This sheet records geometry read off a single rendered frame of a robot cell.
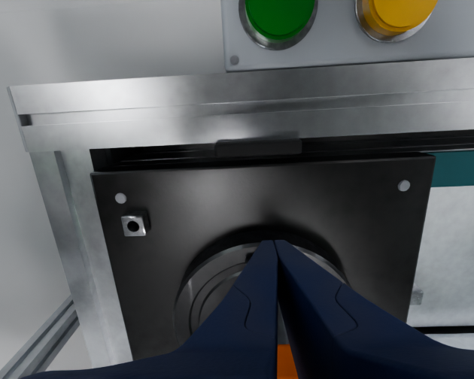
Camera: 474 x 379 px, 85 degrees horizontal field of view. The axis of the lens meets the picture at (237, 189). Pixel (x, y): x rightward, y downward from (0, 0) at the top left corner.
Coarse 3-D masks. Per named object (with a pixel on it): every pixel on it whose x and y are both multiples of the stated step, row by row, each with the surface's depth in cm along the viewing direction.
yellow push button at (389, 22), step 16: (368, 0) 15; (384, 0) 14; (400, 0) 14; (416, 0) 14; (432, 0) 14; (368, 16) 15; (384, 16) 15; (400, 16) 15; (416, 16) 15; (384, 32) 16; (400, 32) 15
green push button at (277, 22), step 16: (256, 0) 15; (272, 0) 15; (288, 0) 15; (304, 0) 15; (256, 16) 15; (272, 16) 15; (288, 16) 15; (304, 16) 15; (256, 32) 16; (272, 32) 15; (288, 32) 15
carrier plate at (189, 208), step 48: (96, 192) 18; (144, 192) 18; (192, 192) 18; (240, 192) 18; (288, 192) 18; (336, 192) 18; (384, 192) 18; (144, 240) 20; (192, 240) 19; (336, 240) 19; (384, 240) 19; (144, 288) 21; (384, 288) 20; (144, 336) 22
